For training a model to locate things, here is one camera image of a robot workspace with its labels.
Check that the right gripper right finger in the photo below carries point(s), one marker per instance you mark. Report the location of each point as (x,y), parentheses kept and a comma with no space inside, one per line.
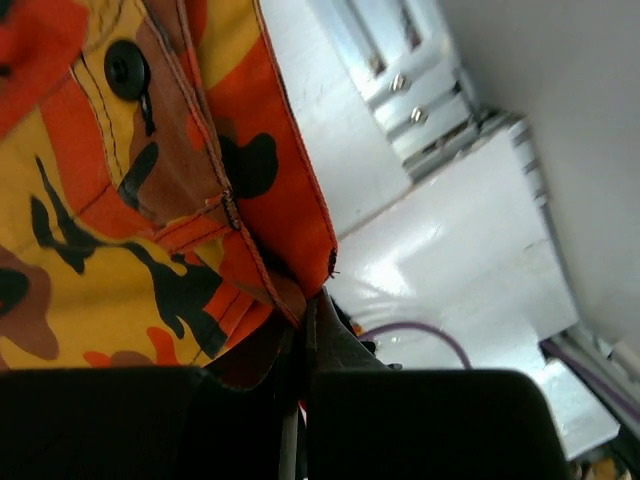
(366,420)

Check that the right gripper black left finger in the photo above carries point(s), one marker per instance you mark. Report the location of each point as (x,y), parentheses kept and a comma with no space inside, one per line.
(148,423)

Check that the orange camouflage trousers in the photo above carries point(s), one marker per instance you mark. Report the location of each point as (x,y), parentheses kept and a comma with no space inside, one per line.
(158,206)

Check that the aluminium side rail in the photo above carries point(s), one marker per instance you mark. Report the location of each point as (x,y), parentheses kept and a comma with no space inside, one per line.
(402,59)

